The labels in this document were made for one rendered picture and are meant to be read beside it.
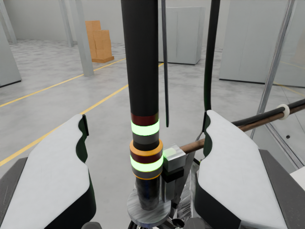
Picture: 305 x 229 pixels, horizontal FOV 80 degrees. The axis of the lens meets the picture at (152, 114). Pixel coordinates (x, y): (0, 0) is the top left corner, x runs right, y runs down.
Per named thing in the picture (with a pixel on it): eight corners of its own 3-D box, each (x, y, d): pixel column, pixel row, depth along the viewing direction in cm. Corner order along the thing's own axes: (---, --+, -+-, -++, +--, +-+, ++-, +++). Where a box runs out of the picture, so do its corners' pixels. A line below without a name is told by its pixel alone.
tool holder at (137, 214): (167, 178, 35) (168, 136, 30) (189, 209, 29) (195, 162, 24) (121, 197, 31) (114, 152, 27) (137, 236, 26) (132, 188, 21)
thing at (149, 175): (154, 152, 28) (154, 146, 28) (168, 171, 25) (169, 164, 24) (127, 162, 27) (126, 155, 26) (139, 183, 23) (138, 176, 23)
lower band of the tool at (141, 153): (154, 155, 28) (153, 130, 26) (168, 173, 25) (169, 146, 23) (127, 164, 27) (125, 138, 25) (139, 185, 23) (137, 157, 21)
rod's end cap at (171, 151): (170, 155, 28) (171, 144, 28) (178, 163, 27) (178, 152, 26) (159, 159, 28) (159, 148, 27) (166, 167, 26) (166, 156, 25)
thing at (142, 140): (151, 126, 25) (151, 119, 25) (164, 139, 23) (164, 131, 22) (128, 133, 24) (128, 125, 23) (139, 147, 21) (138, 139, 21)
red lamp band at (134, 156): (153, 139, 27) (153, 131, 26) (169, 156, 24) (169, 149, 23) (125, 147, 25) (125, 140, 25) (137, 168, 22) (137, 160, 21)
